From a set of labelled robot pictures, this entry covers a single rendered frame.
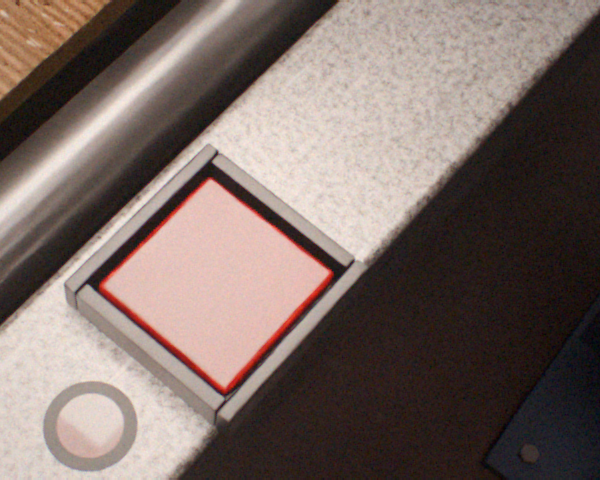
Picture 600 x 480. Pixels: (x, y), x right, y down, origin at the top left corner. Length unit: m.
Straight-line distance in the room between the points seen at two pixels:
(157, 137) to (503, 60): 0.14
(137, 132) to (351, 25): 0.10
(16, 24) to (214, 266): 0.12
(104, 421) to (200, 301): 0.05
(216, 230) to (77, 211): 0.06
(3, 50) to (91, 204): 0.06
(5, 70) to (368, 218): 0.14
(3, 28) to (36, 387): 0.14
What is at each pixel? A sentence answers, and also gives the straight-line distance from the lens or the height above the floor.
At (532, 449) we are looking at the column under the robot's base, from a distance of 1.43.
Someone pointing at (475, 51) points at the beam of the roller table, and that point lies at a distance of 0.53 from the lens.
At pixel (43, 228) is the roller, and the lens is 0.48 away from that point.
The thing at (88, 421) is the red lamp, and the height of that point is 0.92.
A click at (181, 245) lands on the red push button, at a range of 0.46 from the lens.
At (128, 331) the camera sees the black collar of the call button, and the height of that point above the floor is 0.93.
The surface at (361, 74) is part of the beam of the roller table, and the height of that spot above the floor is 0.92.
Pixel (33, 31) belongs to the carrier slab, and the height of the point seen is 0.94.
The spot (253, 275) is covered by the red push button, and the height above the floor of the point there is 0.93.
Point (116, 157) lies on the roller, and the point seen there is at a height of 0.91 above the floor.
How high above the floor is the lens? 1.34
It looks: 63 degrees down
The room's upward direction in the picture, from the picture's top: 12 degrees clockwise
